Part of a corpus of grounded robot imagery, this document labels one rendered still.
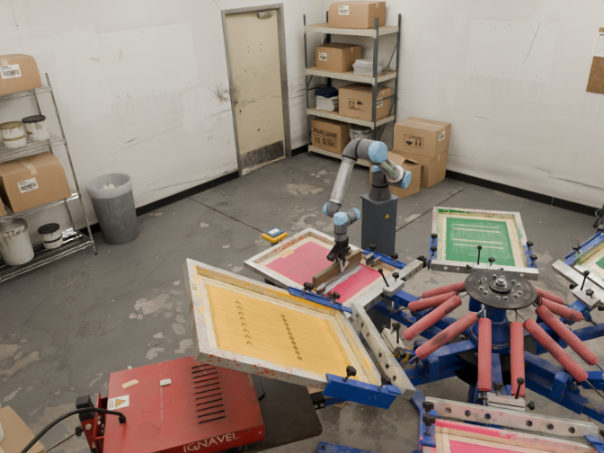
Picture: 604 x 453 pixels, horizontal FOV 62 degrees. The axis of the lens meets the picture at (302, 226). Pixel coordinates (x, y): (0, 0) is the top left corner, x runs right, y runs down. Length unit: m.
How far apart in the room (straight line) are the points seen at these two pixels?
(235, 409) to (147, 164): 4.47
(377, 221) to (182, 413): 1.84
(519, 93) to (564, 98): 0.47
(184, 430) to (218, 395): 0.19
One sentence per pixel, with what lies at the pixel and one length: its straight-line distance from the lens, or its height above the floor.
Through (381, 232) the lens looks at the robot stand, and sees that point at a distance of 3.39.
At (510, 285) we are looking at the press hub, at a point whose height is 1.31.
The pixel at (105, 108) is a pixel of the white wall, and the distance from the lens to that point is 5.82.
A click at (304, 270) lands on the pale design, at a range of 3.02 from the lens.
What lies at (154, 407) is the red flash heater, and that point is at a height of 1.10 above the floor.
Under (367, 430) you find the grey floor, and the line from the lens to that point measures 3.39.
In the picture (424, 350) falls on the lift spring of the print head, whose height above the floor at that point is 1.13.
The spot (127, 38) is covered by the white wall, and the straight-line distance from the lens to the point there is 5.88.
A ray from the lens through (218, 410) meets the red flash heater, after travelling 2.06.
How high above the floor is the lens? 2.60
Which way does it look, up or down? 28 degrees down
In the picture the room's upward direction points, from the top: 3 degrees counter-clockwise
